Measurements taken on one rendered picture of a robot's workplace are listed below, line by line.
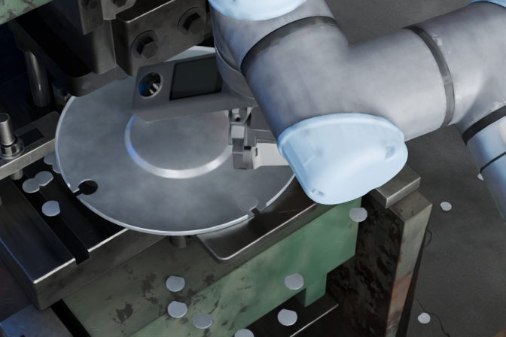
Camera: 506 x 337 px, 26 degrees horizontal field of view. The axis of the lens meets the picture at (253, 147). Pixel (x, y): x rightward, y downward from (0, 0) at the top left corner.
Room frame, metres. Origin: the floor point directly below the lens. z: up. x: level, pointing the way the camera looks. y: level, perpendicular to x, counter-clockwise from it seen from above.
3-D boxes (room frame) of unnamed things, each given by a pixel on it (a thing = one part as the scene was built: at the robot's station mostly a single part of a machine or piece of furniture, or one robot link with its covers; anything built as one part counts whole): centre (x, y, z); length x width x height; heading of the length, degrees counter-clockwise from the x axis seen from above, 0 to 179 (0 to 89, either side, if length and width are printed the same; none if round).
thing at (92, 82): (0.95, 0.16, 0.86); 0.20 x 0.16 x 0.05; 128
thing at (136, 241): (0.95, 0.16, 0.68); 0.45 x 0.30 x 0.06; 128
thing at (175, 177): (0.85, 0.08, 0.78); 0.29 x 0.29 x 0.01
